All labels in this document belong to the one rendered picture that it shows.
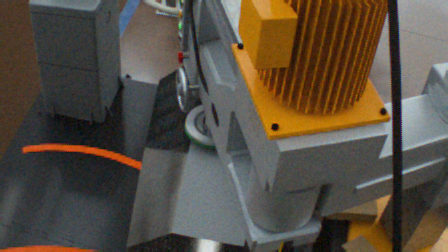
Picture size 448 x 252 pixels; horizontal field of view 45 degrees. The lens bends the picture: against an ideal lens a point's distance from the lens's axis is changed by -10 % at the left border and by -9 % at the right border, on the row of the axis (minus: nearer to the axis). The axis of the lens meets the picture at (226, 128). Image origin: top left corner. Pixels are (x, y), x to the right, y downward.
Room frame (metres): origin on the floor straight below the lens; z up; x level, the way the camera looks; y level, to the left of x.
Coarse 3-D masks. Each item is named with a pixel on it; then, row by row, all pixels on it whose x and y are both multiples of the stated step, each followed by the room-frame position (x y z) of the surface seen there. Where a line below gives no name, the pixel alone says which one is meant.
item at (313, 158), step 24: (216, 0) 1.27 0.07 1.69; (240, 0) 1.24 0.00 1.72; (216, 24) 1.26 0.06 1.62; (240, 72) 1.00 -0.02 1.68; (240, 96) 0.98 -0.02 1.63; (264, 144) 0.82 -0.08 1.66; (288, 144) 0.76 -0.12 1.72; (312, 144) 0.77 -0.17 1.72; (336, 144) 0.78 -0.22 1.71; (360, 144) 0.80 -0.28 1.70; (264, 168) 0.79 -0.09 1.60; (288, 168) 0.75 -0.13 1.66; (312, 168) 0.77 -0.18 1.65; (336, 168) 0.79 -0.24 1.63; (360, 168) 0.81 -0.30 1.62
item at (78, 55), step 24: (48, 0) 2.37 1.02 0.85; (72, 0) 2.38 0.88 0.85; (96, 0) 2.39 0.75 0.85; (48, 24) 2.33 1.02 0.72; (72, 24) 2.31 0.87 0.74; (96, 24) 2.32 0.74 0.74; (48, 48) 2.33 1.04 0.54; (72, 48) 2.31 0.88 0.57; (96, 48) 2.31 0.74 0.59; (120, 48) 2.69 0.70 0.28; (48, 72) 2.33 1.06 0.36; (72, 72) 2.31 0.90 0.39; (96, 72) 2.30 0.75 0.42; (120, 72) 2.67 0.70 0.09; (48, 96) 2.33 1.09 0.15; (72, 96) 2.32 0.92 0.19; (96, 96) 2.30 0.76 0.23; (96, 120) 2.30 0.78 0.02
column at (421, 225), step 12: (408, 192) 1.21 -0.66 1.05; (408, 204) 1.18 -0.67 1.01; (420, 204) 1.14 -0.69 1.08; (384, 216) 1.26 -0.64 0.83; (408, 216) 1.16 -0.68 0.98; (420, 216) 1.11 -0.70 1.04; (432, 216) 1.12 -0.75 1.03; (444, 216) 1.15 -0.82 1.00; (384, 228) 1.23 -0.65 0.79; (408, 228) 1.13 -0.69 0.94; (420, 228) 1.11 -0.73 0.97; (432, 228) 1.14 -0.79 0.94; (444, 228) 1.17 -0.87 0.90; (408, 240) 1.10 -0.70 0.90; (420, 240) 1.13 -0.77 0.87; (432, 240) 1.16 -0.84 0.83
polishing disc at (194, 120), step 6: (198, 108) 1.64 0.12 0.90; (192, 114) 1.60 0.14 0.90; (198, 114) 1.60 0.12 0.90; (204, 114) 1.61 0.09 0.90; (186, 120) 1.56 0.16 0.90; (192, 120) 1.57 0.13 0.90; (198, 120) 1.57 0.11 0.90; (186, 126) 1.54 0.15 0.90; (192, 126) 1.54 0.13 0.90; (198, 126) 1.54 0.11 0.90; (192, 132) 1.51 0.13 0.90; (198, 132) 1.51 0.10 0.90; (198, 138) 1.48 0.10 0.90; (204, 138) 1.48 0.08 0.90; (210, 138) 1.49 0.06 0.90; (204, 144) 1.46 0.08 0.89; (210, 144) 1.46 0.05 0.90
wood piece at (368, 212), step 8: (376, 200) 1.33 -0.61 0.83; (352, 208) 1.28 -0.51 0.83; (360, 208) 1.28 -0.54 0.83; (368, 208) 1.29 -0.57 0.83; (376, 208) 1.29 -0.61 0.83; (328, 216) 1.26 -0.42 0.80; (336, 216) 1.26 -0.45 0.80; (344, 216) 1.26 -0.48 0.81; (352, 216) 1.26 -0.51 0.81; (360, 216) 1.26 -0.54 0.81; (368, 216) 1.26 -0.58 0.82; (376, 216) 1.26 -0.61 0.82
